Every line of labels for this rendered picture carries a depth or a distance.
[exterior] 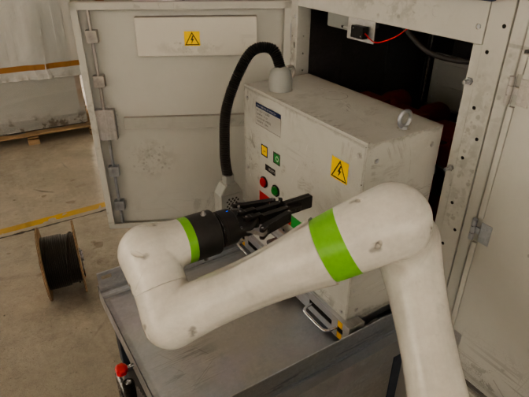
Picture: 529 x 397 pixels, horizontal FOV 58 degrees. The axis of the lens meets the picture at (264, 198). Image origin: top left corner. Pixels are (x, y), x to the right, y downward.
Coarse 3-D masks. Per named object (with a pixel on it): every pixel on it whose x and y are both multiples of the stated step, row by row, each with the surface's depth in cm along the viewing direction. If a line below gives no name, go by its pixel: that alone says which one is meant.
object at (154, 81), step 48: (192, 0) 136; (240, 0) 137; (288, 0) 138; (96, 48) 140; (144, 48) 139; (192, 48) 140; (240, 48) 142; (288, 48) 143; (96, 96) 147; (144, 96) 149; (192, 96) 150; (240, 96) 152; (96, 144) 152; (144, 144) 156; (192, 144) 158; (240, 144) 160; (144, 192) 165; (192, 192) 167
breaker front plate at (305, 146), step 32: (256, 96) 126; (256, 128) 130; (288, 128) 117; (320, 128) 106; (256, 160) 135; (288, 160) 120; (320, 160) 109; (352, 160) 99; (256, 192) 140; (288, 192) 125; (320, 192) 112; (352, 192) 102; (288, 224) 129
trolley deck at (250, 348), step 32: (224, 256) 153; (128, 320) 128; (256, 320) 128; (288, 320) 128; (128, 352) 120; (160, 352) 118; (192, 352) 118; (224, 352) 118; (256, 352) 118; (288, 352) 119; (384, 352) 121; (160, 384) 110; (192, 384) 110; (224, 384) 110; (320, 384) 110
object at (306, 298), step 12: (240, 240) 156; (252, 240) 148; (252, 252) 151; (300, 300) 132; (312, 300) 126; (312, 312) 128; (324, 312) 122; (336, 312) 120; (324, 324) 124; (348, 324) 116; (360, 324) 116
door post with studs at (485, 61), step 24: (504, 0) 85; (504, 24) 86; (480, 48) 92; (504, 48) 88; (480, 72) 93; (480, 96) 94; (480, 120) 96; (456, 144) 102; (456, 168) 104; (456, 192) 105; (456, 216) 107; (456, 240) 109
